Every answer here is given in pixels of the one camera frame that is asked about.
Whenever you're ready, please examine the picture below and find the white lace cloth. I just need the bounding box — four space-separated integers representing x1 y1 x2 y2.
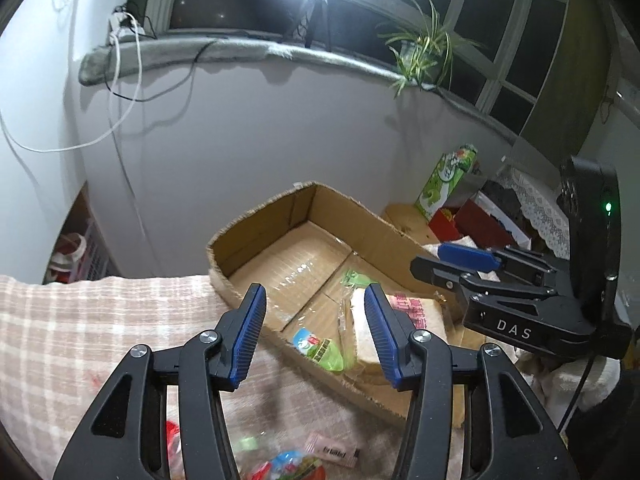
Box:
492 167 571 261

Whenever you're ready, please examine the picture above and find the green drink carton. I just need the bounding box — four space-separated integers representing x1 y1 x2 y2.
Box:
414 144 478 221

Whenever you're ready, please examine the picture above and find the white cable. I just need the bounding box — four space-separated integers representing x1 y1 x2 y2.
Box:
0 15 143 153

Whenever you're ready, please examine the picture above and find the pink snack packet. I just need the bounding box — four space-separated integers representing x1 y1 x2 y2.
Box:
304 431 363 470

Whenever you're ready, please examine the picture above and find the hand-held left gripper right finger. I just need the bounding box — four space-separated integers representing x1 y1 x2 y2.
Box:
364 283 581 480

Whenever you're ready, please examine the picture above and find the red box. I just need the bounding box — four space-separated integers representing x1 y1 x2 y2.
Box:
430 199 526 248

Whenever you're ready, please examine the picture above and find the sliced bread packet pink label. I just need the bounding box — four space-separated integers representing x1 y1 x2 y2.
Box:
340 267 448 380

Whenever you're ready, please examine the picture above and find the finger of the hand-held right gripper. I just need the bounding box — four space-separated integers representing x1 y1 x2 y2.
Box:
410 255 558 305
439 241 571 286

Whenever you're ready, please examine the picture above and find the pink checked blanket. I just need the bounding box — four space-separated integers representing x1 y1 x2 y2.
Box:
0 274 466 480

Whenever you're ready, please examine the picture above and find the black tripod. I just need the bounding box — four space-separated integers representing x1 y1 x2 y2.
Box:
285 0 333 51

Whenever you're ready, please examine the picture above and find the white power strip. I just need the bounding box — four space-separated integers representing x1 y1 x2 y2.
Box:
107 10 146 43

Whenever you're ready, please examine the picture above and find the grey wall cable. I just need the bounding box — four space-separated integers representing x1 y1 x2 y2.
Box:
112 130 148 238

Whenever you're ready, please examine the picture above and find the olive curtain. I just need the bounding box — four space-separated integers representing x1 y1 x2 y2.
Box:
520 0 621 161

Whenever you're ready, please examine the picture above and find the red clear snack packet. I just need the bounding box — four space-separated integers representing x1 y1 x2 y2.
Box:
165 420 182 478

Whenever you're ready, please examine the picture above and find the green snack packet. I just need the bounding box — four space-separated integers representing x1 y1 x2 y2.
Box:
291 327 346 373

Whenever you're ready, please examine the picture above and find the colourful snack packet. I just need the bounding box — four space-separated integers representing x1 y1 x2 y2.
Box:
237 450 326 480

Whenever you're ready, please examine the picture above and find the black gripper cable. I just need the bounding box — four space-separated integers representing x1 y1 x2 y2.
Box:
557 357 596 433

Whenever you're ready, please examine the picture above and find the window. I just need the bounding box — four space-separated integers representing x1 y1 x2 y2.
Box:
125 0 571 136

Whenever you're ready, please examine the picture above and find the brown cardboard box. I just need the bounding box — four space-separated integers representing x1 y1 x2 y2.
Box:
206 181 467 428

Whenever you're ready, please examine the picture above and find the green spider plant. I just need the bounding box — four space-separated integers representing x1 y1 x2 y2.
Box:
377 0 488 101

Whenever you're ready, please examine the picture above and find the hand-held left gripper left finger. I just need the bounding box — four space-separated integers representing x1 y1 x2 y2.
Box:
52 283 268 480

